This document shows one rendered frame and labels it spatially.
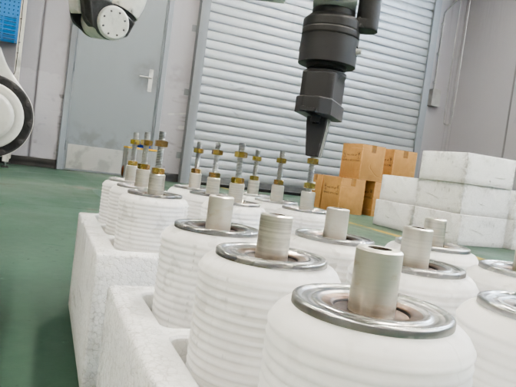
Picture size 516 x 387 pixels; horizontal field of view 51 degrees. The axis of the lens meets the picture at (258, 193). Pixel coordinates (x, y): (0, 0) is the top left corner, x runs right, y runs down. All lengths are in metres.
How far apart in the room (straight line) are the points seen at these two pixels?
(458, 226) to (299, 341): 3.13
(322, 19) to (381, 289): 0.62
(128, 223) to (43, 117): 5.16
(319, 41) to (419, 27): 6.81
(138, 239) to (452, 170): 2.83
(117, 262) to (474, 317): 0.47
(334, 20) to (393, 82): 6.47
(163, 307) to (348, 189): 4.13
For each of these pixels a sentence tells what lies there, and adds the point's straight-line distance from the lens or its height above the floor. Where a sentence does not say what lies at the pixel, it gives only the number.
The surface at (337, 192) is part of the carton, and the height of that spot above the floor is 0.17.
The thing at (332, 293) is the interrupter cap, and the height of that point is 0.25.
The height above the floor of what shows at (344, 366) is 0.24.
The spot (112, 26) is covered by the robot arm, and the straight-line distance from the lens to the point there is 1.35.
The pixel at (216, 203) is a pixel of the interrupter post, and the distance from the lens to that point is 0.46.
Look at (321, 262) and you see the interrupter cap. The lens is 0.35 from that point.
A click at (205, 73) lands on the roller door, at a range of 6.11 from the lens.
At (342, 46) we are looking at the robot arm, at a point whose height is 0.50.
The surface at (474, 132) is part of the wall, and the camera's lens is 7.56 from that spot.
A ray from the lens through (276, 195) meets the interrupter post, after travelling 0.93.
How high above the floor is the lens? 0.31
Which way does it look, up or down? 3 degrees down
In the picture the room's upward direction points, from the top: 8 degrees clockwise
